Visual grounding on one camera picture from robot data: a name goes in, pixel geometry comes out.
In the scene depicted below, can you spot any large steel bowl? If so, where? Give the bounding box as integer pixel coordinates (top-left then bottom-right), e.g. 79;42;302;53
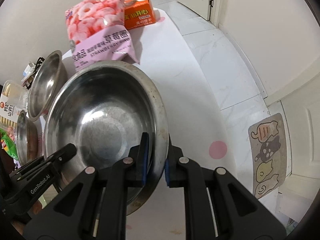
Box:
43;61;169;214

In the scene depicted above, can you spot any small steel bowl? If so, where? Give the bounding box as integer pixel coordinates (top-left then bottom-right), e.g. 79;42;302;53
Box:
16;110;38;166

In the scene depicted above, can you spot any cartoon printed tablecloth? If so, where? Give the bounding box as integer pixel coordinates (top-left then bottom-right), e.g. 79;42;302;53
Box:
37;7;238;240

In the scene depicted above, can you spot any green chips bag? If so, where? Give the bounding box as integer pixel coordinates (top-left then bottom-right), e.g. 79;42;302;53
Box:
0;128;18;160

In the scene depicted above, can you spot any biscuit package clear tray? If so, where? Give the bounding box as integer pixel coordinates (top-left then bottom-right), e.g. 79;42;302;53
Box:
1;80;29;128

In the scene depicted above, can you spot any medium steel bowl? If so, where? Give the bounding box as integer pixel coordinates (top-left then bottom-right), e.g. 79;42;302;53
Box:
28;50;68;121

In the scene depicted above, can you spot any black rack with clutter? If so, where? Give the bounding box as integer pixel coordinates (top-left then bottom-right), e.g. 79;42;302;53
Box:
21;57;45;89

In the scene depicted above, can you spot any cat pattern floor mat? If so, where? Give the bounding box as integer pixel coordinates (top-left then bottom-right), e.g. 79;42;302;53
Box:
248;113;287;199

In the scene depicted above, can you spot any pink strawberry snack bag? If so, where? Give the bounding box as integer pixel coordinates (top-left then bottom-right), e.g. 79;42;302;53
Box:
65;0;138;72

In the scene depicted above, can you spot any orange Ovaltine box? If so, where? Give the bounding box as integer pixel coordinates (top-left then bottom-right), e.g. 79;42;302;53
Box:
124;0;156;30

